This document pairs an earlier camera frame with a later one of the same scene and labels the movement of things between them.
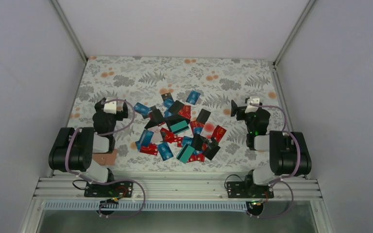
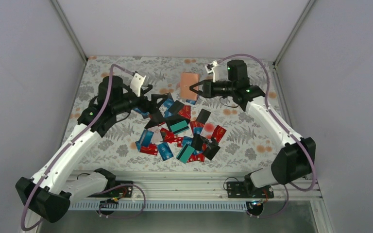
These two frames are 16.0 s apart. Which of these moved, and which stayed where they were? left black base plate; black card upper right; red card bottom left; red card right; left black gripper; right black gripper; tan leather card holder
Moved: left black gripper; tan leather card holder; right black gripper
Stayed: left black base plate; red card bottom left; black card upper right; red card right
